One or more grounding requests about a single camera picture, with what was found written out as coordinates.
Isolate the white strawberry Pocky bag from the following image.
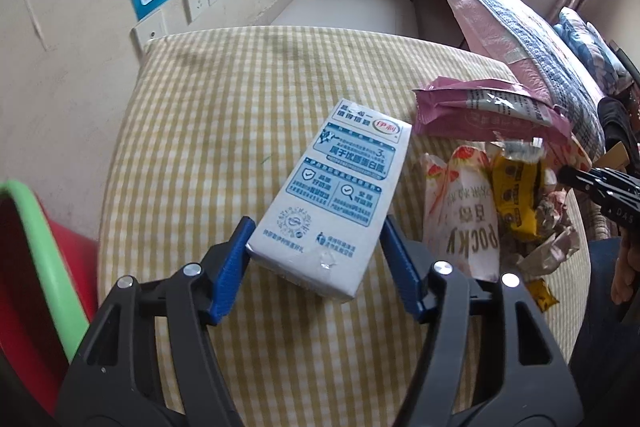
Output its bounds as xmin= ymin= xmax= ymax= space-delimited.
xmin=421 ymin=145 xmax=500 ymax=282

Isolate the pink white wrapper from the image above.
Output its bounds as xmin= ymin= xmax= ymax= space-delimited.
xmin=516 ymin=188 xmax=580 ymax=277

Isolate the white blue milk carton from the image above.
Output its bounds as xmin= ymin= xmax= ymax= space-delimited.
xmin=247 ymin=100 xmax=412 ymax=303

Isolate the yellow black candy wrapper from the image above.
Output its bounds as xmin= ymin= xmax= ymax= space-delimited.
xmin=490 ymin=141 xmax=544 ymax=242

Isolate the small yellow wrapper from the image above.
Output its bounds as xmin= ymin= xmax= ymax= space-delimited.
xmin=525 ymin=279 xmax=559 ymax=313

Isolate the pink purple snack bag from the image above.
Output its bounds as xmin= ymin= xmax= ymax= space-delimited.
xmin=413 ymin=77 xmax=572 ymax=145

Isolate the person's right hand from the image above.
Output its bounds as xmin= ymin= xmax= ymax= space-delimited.
xmin=611 ymin=230 xmax=640 ymax=306

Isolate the wooden chair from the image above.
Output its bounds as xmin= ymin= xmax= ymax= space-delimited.
xmin=594 ymin=142 xmax=630 ymax=171

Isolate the black clothing on bed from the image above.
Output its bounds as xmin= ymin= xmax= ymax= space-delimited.
xmin=598 ymin=96 xmax=639 ymax=174

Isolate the blue floral pillow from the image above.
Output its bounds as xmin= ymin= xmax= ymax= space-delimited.
xmin=553 ymin=6 xmax=634 ymax=96

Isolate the checkered beige table cushion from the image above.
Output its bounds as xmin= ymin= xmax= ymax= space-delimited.
xmin=96 ymin=25 xmax=594 ymax=427

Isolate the red bin with green rim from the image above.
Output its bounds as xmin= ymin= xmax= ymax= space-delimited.
xmin=1 ymin=180 xmax=98 ymax=426

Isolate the bed with plaid quilt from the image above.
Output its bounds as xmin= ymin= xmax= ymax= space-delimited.
xmin=446 ymin=0 xmax=604 ymax=159

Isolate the white single wall outlet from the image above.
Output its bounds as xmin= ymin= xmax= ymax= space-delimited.
xmin=130 ymin=9 xmax=167 ymax=57

